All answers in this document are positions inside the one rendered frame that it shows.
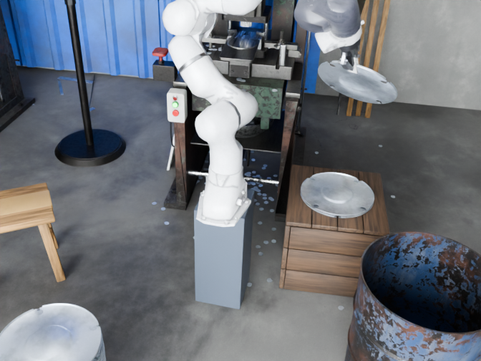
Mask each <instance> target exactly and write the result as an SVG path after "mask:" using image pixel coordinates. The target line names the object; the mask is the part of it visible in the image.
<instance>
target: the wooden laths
mask: <svg viewBox="0 0 481 361"><path fill-rule="evenodd" d="M390 1H391V0H384V8H383V12H382V20H381V24H380V29H379V36H378V41H377V46H376V54H375V58H374V66H373V70H374V71H375V72H378V69H379V62H380V57H381V53H382V45H383V41H384V33H385V29H386V25H387V17H388V13H389V5H390ZM368 8H369V0H366V1H365V5H364V8H363V10H362V13H361V20H364V24H362V26H361V30H362V33H361V41H360V50H359V52H358V54H360V57H361V48H362V44H363V39H364V30H365V26H366V17H367V12H368ZM378 8H379V0H374V3H373V8H372V13H371V21H370V26H369V34H368V39H367V44H366V52H365V57H364V65H363V66H364V67H367V68H369V60H370V56H371V48H372V43H373V38H374V30H375V26H376V18H377V13H378ZM357 59H358V62H360V58H357ZM341 98H342V94H341V93H339V100H338V105H337V110H336V114H337V115H339V112H340V107H341ZM353 102H354V99H353V98H350V97H349V100H348V105H347V110H346V116H351V112H352V107H353ZM362 103H363V102H362V101H360V100H358V101H357V106H356V114H355V115H356V116H360V115H361V108H362ZM371 106H372V103H369V102H368V103H367V104H366V112H365V117H366V118H370V114H371Z"/></svg>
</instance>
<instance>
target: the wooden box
mask: <svg viewBox="0 0 481 361"><path fill-rule="evenodd" d="M326 172H335V173H344V174H347V175H352V176H354V177H356V178H357V179H358V180H359V181H364V182H365V183H366V184H367V185H368V186H369V187H370V188H371V189H372V191H373V193H374V204H373V206H372V207H371V209H370V210H369V211H368V212H366V213H365V214H363V215H361V216H357V217H353V218H339V216H336V218H335V217H330V216H326V215H323V214H321V213H318V212H316V211H314V210H313V209H311V208H309V207H308V206H307V205H306V204H305V203H304V202H303V199H302V197H301V185H302V183H303V182H304V181H305V180H306V179H307V178H311V177H312V175H315V174H317V173H326ZM290 230H291V232H290ZM289 234H290V238H289ZM387 234H390V232H389V224H388V219H387V211H386V206H385V201H384V192H383V188H382V179H381V174H380V173H369V172H361V171H359V173H358V171H354V170H340V169H333V168H319V167H311V166H304V165H292V167H291V177H290V183H289V191H288V203H287V210H286V223H285V230H284V238H283V252H282V260H281V274H280V282H279V288H282V289H290V290H296V291H303V292H313V293H320V294H331V295H337V296H344V297H354V294H355V291H356V289H357V286H358V281H359V273H360V263H361V257H362V254H363V253H364V251H365V249H366V248H367V246H368V245H369V244H370V243H372V242H373V241H375V240H376V239H378V238H380V237H382V236H385V235H387ZM288 241H289V244H288ZM287 253H288V257H287ZM286 260H287V263H286ZM285 272H286V275H285ZM284 278H285V281H284ZM283 284H284V288H283Z"/></svg>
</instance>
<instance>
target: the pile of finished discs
mask: <svg viewBox="0 0 481 361"><path fill-rule="evenodd" d="M301 197H302V199H303V202H304V203H305V204H306V205H307V206H308V207H309V208H311V209H313V210H314V211H316V212H318V213H321V214H323V215H326V216H330V217H335V218H336V216H339V218H353V217H357V216H361V215H363V214H365V213H366V212H368V211H369V210H370V209H371V207H372V206H373V204H374V193H373V191H372V189H371V188H370V187H369V186H368V185H367V184H366V183H365V182H364V181H359V180H358V179H357V178H356V177H354V176H352V175H347V174H344V173H335V172H326V173H317V174H315V175H312V177H311V178H307V179H306V180H305V181H304V182H303V183H302V185H301Z"/></svg>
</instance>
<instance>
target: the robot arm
mask: <svg viewBox="0 0 481 361"><path fill-rule="evenodd" d="M261 1H262V0H176V1H174V2H172V3H170V4H168V5H167V6H166V8H165V10H164V11H163V13H162V21H163V24H164V27H165V28H166V29H167V31H168V32H170V33H171V34H174V35H176V36H175V37H173V38H172V40H171V41H170V43H169V44H168V50H169V52H170V55H171V57H172V59H173V61H174V63H175V66H176V67H177V69H178V72H179V73H180V75H181V77H182V78H183V79H184V81H185V83H186V84H187V86H188V87H189V89H190V91H191V92H192V93H193V94H194V95H196V96H198V97H203V98H205V99H206V100H208V101H209V102H210V103H211V104H212V105H211V106H209V107H207V108H206V109H205V110H203V111H202V112H201V113H200V114H199V115H198V116H197V117H196V120H195V129H196V131H197V133H198V135H199V137H200V138H202V139H203V140H204V141H207V142H208V145H209V148H210V165H209V173H208V175H207V176H206V184H205V190H204V191H203V192H201V193H200V200H199V204H198V212H197V217H196V219H198V220H199V221H201V222H202V223H205V224H209V225H214V226H221V227H226V226H235V225H236V224H237V222H238V221H239V219H240V218H241V216H242V215H243V214H244V213H245V211H246V209H247V208H248V207H249V205H250V204H251V200H250V199H249V198H247V182H246V181H245V179H244V177H243V166H242V162H243V147H242V145H241V144H240V143H239V142H238V141H237V140H236V139H235V133H236V131H237V130H239V129H241V128H242V127H243V126H245V125H246V124H248V123H249V122H250V121H251V120H252V119H253V118H254V117H255V116H256V114H257V112H258V103H257V101H256V99H255V97H254V96H252V95H251V94H250V93H249V92H246V91H244V90H241V89H238V88H237V87H236V86H234V85H233V84H232V83H231V82H229V81H228V80H227V79H226V78H224V76H223V75H222V74H221V72H220V70H219V69H218V68H217V67H216V65H215V63H214V62H213V60H212V59H211V58H210V56H209V55H208V53H207V52H206V51H205V49H204V48H203V43H202V38H207V37H208V35H209V33H210V32H211V30H212V29H213V27H214V26H215V25H216V23H217V20H218V13H221V14H232V15H238V16H240V15H245V14H247V13H248V12H250V11H253V10H254V9H255V8H256V7H257V5H259V4H260V3H261ZM293 14H294V18H295V20H296V21H297V23H298V24H299V26H300V27H301V28H303V29H305V30H307V31H310V32H313V33H316V34H315V37H316V41H317V42H318V45H319V46H320V48H321V50H322V51H323V53H327V52H330V51H331V50H333V49H336V48H339V49H340V50H341V56H342V58H340V60H339V61H338V64H340V65H341V66H342V67H343V68H344V69H347V70H348V71H349V72H353V73H356V74H357V67H356V65H357V64H359V62H358V59H357V58H360V54H358V52H359V50H360V41H361V33H362V30H361V26H362V24H364V20H361V18H360V11H359V4H358V1H357V0H298V3H297V5H296V8H295V10H294V13H293Z"/></svg>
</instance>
